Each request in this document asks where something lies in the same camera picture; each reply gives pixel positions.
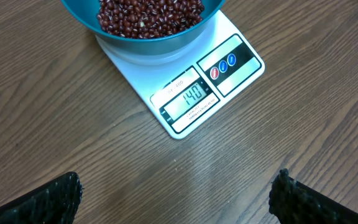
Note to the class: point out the teal blue bowl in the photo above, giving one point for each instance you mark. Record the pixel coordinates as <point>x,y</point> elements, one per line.
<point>85,11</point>

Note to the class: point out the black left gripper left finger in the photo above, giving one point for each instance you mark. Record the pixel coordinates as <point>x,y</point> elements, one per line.
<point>55,202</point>

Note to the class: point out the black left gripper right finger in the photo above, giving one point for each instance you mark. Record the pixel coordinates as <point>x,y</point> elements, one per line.
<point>295,203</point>

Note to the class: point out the white digital kitchen scale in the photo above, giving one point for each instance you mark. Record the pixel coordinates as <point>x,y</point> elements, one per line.
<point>186,87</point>

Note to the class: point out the red beans in bowl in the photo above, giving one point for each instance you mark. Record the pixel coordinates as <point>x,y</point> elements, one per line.
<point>148,19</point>

